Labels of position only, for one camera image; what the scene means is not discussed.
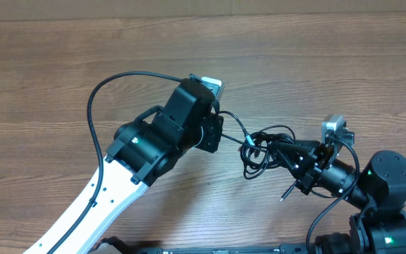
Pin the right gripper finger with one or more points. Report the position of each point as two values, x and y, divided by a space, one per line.
300 145
289 159

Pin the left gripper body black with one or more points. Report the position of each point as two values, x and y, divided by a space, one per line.
208 140

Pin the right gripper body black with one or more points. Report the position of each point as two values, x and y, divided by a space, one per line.
320 159

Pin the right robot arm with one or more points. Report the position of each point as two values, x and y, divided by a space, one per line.
378 191

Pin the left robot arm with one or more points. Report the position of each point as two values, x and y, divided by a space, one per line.
141 152

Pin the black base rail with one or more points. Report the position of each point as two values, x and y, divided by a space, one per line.
220 249

